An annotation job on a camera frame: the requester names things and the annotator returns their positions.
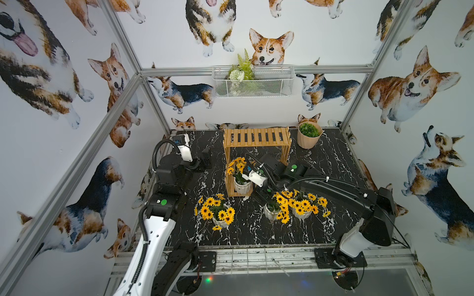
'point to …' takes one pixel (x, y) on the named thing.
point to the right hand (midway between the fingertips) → (254, 194)
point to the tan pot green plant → (308, 133)
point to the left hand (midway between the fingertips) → (200, 144)
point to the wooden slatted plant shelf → (276, 137)
